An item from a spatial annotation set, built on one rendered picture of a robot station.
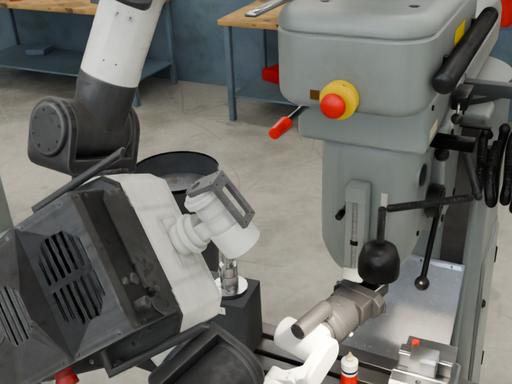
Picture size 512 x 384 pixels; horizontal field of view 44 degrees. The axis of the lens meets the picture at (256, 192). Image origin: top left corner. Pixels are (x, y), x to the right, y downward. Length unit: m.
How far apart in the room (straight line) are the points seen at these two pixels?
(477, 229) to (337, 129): 0.73
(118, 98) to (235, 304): 0.76
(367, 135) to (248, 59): 5.16
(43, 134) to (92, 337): 0.32
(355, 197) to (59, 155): 0.54
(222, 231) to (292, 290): 2.55
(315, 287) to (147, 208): 2.59
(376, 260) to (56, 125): 0.55
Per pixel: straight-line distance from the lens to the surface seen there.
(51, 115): 0.99
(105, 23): 0.98
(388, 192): 1.23
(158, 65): 6.51
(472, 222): 1.76
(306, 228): 4.01
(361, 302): 1.40
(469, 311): 1.95
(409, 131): 1.13
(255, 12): 1.00
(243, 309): 1.60
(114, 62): 0.98
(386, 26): 0.98
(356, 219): 1.23
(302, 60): 1.04
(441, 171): 1.40
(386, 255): 1.10
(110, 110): 1.00
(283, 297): 3.44
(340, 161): 1.23
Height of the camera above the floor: 2.12
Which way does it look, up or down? 29 degrees down
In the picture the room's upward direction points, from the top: 3 degrees counter-clockwise
